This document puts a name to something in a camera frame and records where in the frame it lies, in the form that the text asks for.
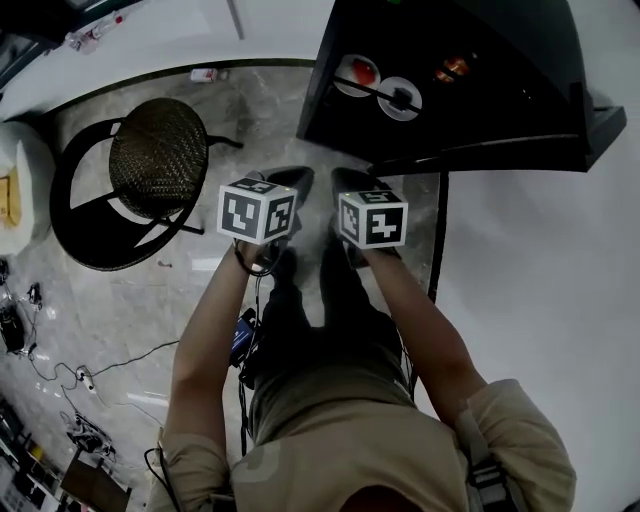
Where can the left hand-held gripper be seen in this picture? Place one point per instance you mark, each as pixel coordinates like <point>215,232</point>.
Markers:
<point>255,212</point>

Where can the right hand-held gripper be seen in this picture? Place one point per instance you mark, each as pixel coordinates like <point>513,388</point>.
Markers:
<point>372,220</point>

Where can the black cube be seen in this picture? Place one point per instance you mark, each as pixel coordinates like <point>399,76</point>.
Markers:
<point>401,96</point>

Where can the black mini fridge cabinet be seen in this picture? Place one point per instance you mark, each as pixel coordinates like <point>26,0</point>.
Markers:
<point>450,75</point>

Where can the person's left forearm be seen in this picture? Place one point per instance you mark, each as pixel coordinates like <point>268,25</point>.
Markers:
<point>210,350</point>

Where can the person's right forearm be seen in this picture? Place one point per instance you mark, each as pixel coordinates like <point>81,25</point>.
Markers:
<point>430,345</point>

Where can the black shoe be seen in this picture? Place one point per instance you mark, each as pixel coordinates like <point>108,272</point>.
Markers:
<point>335,250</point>
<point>285,265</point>

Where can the white plate with red food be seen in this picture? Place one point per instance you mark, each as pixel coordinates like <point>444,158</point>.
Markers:
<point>345,82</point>

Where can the red food slice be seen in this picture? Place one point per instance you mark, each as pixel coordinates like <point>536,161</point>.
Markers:
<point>365,71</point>

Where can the black wicker chair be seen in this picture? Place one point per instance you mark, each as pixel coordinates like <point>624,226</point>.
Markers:
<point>157,160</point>

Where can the white red small carton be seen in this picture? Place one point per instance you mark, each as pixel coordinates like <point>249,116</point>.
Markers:
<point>204,75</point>

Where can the black trousers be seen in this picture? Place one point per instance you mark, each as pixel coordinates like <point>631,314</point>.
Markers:
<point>330,325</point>

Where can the small red scrap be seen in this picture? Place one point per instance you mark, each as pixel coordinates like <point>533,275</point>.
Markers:
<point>165,263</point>

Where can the white beanbag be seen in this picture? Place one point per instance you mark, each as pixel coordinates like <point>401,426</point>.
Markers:
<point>30,200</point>

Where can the beige shirt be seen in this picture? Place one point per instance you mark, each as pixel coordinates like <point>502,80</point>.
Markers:
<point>360,450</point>

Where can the small black gadget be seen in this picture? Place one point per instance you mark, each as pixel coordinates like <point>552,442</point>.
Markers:
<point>34,293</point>

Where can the yellow box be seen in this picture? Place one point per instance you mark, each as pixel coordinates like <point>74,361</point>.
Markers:
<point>9,200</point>

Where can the white power strip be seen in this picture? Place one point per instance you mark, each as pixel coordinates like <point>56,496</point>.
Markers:
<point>86,379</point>

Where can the black box device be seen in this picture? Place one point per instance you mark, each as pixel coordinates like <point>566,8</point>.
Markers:
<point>11,325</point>

